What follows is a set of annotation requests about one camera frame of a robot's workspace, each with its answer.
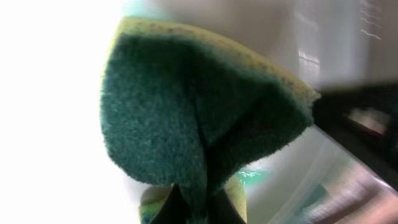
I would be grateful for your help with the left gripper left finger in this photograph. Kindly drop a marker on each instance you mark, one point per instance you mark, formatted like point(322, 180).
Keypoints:
point(169, 208)

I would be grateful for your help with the green yellow sponge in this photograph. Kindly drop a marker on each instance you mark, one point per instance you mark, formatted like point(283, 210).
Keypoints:
point(184, 107)

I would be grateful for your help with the white plate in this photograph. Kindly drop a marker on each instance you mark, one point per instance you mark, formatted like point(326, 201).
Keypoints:
point(54, 167)

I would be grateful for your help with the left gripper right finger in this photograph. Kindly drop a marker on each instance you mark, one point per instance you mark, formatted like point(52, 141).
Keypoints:
point(222, 211)

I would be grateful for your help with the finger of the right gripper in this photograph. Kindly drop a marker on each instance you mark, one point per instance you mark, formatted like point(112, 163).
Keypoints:
point(364, 121)

